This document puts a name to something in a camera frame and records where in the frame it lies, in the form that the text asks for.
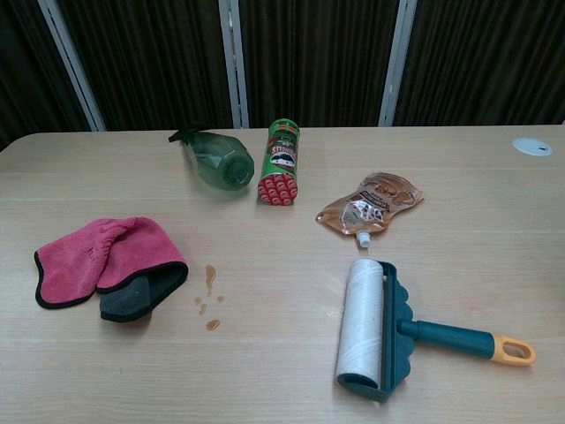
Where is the green plastic spray bottle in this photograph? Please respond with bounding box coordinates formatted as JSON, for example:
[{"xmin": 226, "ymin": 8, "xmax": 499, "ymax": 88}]
[{"xmin": 167, "ymin": 128, "xmax": 256, "ymax": 195}]

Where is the lint roller teal handle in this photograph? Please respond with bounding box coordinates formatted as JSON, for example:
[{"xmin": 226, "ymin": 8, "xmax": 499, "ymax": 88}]
[{"xmin": 335, "ymin": 258, "xmax": 538, "ymax": 392}]

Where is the white partition post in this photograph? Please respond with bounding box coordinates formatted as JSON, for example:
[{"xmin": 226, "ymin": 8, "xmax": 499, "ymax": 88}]
[
  {"xmin": 219, "ymin": 0, "xmax": 251, "ymax": 130},
  {"xmin": 377, "ymin": 0, "xmax": 418, "ymax": 128},
  {"xmin": 37, "ymin": 0, "xmax": 108, "ymax": 133}
]

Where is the green Pringles can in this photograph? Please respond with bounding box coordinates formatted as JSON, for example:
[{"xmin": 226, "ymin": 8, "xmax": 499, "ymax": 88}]
[{"xmin": 257, "ymin": 117, "xmax": 301, "ymax": 208}]

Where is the white round cable grommet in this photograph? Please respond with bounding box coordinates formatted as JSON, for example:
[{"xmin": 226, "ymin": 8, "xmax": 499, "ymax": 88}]
[{"xmin": 511, "ymin": 136, "xmax": 554, "ymax": 156}]

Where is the brown sauce spout pouch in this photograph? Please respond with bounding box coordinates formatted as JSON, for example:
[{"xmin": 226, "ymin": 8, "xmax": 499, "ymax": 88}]
[{"xmin": 314, "ymin": 171, "xmax": 426, "ymax": 248}]

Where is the brown liquid spill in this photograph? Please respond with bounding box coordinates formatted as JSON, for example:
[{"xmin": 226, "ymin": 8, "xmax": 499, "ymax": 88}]
[{"xmin": 193, "ymin": 263, "xmax": 226, "ymax": 332}]

